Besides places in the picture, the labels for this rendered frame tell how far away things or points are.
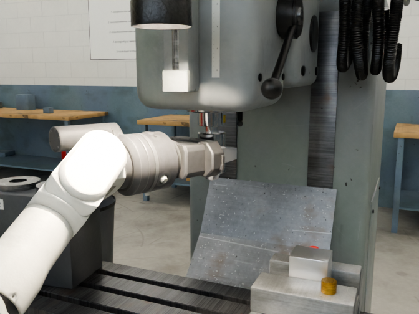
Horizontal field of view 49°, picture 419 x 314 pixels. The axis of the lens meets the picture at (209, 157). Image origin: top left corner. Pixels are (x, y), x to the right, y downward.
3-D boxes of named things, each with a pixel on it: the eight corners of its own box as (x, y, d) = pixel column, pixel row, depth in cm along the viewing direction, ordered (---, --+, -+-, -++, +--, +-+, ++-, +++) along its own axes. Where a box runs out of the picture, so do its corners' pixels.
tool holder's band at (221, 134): (230, 136, 78) (230, 131, 78) (217, 140, 74) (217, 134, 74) (206, 135, 80) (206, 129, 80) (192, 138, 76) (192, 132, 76)
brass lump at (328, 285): (335, 296, 66) (335, 285, 66) (319, 293, 67) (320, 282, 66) (337, 290, 68) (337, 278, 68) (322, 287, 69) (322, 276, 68)
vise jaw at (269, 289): (352, 332, 64) (354, 305, 63) (249, 311, 70) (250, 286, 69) (356, 311, 69) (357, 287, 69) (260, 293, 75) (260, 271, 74)
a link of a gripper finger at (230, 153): (233, 162, 78) (207, 166, 74) (234, 143, 77) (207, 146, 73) (240, 163, 77) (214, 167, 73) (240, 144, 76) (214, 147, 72)
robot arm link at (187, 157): (226, 130, 70) (164, 136, 62) (224, 192, 72) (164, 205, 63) (173, 124, 79) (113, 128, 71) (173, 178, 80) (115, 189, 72)
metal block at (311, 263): (326, 298, 71) (328, 261, 70) (288, 291, 73) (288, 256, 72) (330, 284, 76) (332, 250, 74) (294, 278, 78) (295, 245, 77)
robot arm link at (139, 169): (164, 175, 63) (90, 188, 55) (130, 207, 70) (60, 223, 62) (134, 106, 66) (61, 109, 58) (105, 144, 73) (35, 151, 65)
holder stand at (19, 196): (72, 290, 91) (67, 193, 88) (-18, 276, 97) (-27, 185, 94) (103, 266, 103) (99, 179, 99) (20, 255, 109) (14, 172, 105)
